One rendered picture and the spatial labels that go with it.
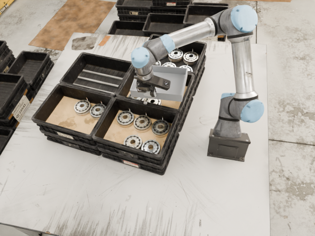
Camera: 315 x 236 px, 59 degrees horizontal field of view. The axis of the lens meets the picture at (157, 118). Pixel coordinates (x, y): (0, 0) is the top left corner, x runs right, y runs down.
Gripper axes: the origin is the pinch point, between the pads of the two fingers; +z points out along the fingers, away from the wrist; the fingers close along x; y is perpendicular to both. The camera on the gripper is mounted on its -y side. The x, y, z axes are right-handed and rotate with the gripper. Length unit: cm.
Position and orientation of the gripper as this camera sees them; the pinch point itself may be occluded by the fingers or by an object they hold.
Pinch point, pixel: (155, 94)
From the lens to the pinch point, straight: 143.8
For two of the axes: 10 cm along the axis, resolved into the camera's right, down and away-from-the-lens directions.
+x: -1.2, 9.2, -3.6
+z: 1.2, 3.8, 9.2
